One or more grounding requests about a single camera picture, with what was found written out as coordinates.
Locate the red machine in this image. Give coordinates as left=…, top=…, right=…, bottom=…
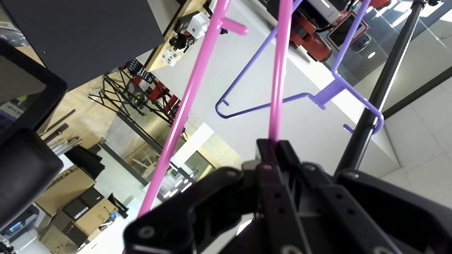
left=288, top=15, right=335, bottom=63

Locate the purple plastic hanger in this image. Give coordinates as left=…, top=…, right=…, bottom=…
left=215, top=0, right=387, bottom=135

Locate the pink plastic hanger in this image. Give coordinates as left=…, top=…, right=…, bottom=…
left=137, top=0, right=297, bottom=219

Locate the black office chair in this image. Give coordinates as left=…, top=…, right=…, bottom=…
left=0, top=128, right=65, bottom=233

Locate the dark grey partition panel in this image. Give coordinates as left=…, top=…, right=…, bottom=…
left=0, top=0, right=164, bottom=92

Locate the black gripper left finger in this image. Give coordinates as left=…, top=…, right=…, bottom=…
left=122, top=138, right=304, bottom=254

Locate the black monitor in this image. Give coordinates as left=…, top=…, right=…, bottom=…
left=0, top=38, right=70, bottom=145

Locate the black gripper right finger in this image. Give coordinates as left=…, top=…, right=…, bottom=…
left=276, top=140, right=452, bottom=254

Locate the black red folding stand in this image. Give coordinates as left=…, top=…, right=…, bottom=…
left=88, top=69, right=184, bottom=127

